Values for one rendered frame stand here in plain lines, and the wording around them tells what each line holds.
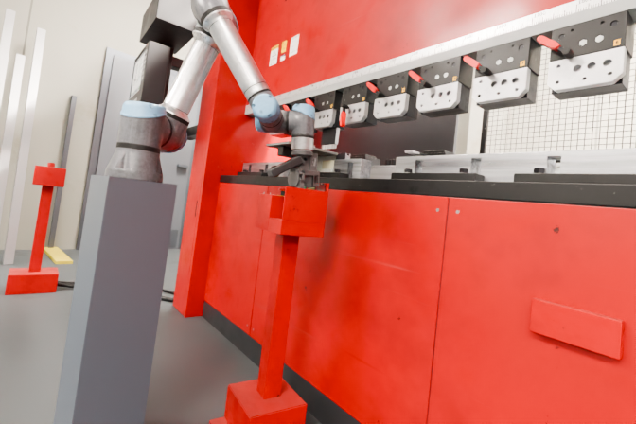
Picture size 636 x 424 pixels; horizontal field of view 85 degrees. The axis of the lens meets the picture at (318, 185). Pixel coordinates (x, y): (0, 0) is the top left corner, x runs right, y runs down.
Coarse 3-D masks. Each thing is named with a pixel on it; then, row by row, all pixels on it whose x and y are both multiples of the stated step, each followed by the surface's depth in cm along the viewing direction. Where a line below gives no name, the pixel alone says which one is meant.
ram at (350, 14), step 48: (288, 0) 202; (336, 0) 165; (384, 0) 140; (432, 0) 122; (480, 0) 108; (528, 0) 96; (624, 0) 80; (288, 48) 195; (336, 48) 161; (384, 48) 137; (480, 48) 106
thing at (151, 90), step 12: (144, 48) 213; (156, 48) 206; (168, 48) 210; (144, 60) 208; (156, 60) 206; (144, 72) 203; (156, 72) 206; (144, 84) 202; (156, 84) 206; (132, 96) 225; (144, 96) 202; (156, 96) 206
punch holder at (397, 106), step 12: (408, 72) 126; (384, 84) 134; (396, 84) 130; (408, 84) 126; (396, 96) 129; (408, 96) 126; (384, 108) 132; (396, 108) 128; (408, 108) 127; (384, 120) 137; (396, 120) 135; (408, 120) 133
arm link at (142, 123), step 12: (132, 108) 98; (144, 108) 98; (156, 108) 100; (120, 120) 99; (132, 120) 97; (144, 120) 98; (156, 120) 101; (168, 120) 110; (120, 132) 98; (132, 132) 97; (144, 132) 98; (156, 132) 101; (168, 132) 108; (144, 144) 98; (156, 144) 102
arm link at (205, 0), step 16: (192, 0) 105; (208, 0) 101; (224, 0) 105; (208, 16) 101; (224, 16) 102; (224, 32) 101; (224, 48) 102; (240, 48) 101; (240, 64) 101; (240, 80) 101; (256, 80) 101; (256, 96) 100; (272, 96) 99; (256, 112) 98; (272, 112) 98
